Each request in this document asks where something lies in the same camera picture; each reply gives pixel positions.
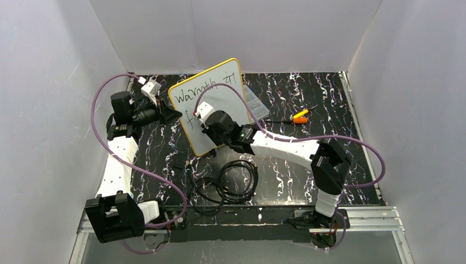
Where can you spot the yellow framed whiteboard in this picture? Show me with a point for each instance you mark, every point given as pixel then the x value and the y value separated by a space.
pixel 185 94

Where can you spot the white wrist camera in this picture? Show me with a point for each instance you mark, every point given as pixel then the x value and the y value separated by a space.
pixel 150 89
pixel 202 112

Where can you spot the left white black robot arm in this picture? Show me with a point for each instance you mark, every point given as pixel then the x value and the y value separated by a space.
pixel 113 213

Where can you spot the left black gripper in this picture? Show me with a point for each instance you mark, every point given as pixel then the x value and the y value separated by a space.
pixel 161 114

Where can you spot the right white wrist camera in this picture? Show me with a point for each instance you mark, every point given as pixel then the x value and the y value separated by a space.
pixel 202 112

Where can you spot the yellow handled screwdriver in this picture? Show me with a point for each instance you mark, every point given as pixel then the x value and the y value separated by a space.
pixel 303 112

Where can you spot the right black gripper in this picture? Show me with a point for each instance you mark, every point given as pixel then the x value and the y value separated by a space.
pixel 204 128

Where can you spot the aluminium front rail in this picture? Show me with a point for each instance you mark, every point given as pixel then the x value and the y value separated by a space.
pixel 255 234

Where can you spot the orange handled screwdriver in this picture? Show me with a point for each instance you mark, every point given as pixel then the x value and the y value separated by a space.
pixel 299 120

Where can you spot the clear plastic screw box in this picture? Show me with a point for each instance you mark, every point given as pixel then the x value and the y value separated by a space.
pixel 256 105

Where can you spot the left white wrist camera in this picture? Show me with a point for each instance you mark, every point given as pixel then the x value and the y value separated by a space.
pixel 150 89

